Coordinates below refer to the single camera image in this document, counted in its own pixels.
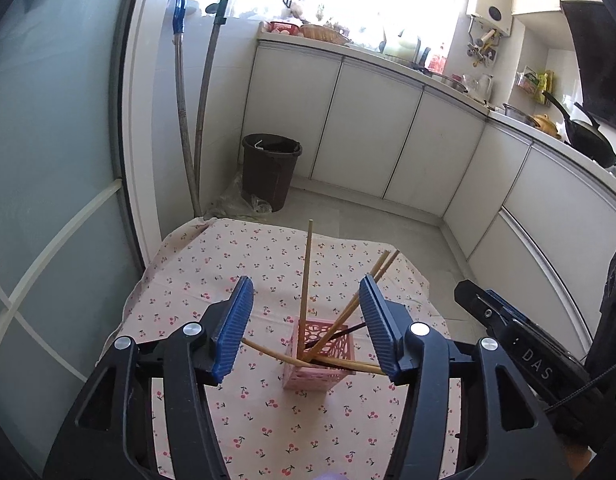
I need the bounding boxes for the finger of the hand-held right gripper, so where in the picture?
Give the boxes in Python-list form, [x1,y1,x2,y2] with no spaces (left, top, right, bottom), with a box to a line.
[454,279,591,426]

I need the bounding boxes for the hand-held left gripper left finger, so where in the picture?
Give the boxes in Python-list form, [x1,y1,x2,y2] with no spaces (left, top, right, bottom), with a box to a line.
[42,275,256,480]

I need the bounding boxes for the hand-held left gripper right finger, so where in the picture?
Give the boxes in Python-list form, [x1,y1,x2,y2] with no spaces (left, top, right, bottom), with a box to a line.
[359,274,574,480]

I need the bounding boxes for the black chopstick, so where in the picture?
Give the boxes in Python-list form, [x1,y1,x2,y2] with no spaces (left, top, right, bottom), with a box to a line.
[308,325,369,361]

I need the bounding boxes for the light bamboo chopstick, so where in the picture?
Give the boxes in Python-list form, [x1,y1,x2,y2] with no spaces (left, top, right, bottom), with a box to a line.
[242,337,389,376]
[313,250,391,356]
[333,248,401,333]
[297,219,315,361]

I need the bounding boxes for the pink perforated utensil basket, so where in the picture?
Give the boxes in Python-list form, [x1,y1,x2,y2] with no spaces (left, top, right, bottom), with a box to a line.
[283,317,356,395]

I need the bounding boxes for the cherry print tablecloth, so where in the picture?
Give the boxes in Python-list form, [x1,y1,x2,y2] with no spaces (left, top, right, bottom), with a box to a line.
[100,217,464,480]

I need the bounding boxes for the clear plastic bag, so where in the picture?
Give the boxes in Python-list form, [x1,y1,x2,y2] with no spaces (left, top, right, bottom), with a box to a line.
[208,170,273,221]

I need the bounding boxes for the dark brown trash bin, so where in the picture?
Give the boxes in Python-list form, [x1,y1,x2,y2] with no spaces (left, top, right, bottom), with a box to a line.
[242,133,303,213]

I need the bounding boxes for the black wok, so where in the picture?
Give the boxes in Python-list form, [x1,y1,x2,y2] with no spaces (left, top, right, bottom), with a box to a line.
[543,91,616,168]

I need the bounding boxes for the white kitchen base cabinets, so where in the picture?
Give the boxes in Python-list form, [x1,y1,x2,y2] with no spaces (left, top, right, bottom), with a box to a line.
[240,40,616,361]

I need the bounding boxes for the orange clay pot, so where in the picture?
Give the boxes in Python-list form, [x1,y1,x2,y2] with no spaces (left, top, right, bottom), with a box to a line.
[533,114,563,140]

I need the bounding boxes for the steel cooking pot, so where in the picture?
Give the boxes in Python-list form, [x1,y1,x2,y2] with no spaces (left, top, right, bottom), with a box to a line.
[503,102,536,126]

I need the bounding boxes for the frosted glass sliding door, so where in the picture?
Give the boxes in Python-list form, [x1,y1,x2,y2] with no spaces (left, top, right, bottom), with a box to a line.
[0,0,153,461]

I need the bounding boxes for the dark-capped mop pole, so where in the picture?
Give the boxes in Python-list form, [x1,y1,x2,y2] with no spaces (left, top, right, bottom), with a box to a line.
[190,0,229,206]

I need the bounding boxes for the steel bowl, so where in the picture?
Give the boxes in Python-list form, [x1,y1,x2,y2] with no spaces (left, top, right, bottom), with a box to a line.
[428,71,469,93]

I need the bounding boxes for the glass kettle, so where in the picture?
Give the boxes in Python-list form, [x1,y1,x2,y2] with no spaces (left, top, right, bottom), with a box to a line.
[460,74,494,103]

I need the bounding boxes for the red bottle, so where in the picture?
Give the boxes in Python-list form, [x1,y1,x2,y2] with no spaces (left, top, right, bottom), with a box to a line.
[428,42,449,73]

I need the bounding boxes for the pale green jug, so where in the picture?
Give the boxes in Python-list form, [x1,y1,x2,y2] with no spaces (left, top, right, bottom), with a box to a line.
[383,30,421,58]

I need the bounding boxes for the woven bread basket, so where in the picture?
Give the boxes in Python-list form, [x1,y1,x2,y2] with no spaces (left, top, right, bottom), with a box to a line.
[300,24,351,43]

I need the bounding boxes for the black cable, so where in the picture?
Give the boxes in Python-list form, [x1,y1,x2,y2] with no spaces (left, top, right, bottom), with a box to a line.
[543,360,616,413]

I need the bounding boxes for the blue-handled mop pole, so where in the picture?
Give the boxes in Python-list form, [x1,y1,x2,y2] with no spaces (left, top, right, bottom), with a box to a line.
[170,0,203,218]

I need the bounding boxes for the wall rack of packets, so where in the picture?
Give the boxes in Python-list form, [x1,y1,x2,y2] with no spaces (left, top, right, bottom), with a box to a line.
[515,67,554,103]

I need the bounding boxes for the white wall water heater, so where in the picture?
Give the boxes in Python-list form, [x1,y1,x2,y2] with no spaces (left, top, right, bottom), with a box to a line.
[465,0,514,38]

